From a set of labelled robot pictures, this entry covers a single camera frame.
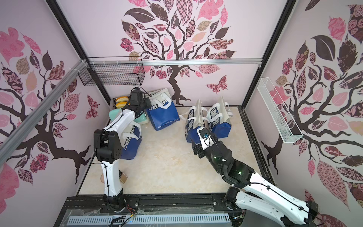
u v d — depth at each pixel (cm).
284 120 78
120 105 94
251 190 44
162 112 98
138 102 76
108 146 55
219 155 45
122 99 100
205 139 51
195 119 84
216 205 73
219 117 89
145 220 70
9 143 50
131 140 82
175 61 93
